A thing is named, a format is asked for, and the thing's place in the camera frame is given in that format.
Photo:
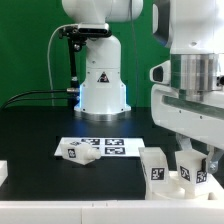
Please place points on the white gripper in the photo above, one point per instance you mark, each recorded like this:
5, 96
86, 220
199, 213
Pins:
200, 121

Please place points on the white round stool seat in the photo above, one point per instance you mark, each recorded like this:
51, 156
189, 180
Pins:
170, 189

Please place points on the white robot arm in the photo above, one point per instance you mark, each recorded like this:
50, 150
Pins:
187, 96

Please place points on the white L-shaped fence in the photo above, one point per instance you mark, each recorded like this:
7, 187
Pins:
116, 212

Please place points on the white marker sheet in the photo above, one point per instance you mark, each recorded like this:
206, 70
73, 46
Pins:
114, 147

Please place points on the white left fence block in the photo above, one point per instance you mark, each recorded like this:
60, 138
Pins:
3, 171

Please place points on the black camera stand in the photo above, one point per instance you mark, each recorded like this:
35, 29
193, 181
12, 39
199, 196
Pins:
74, 56

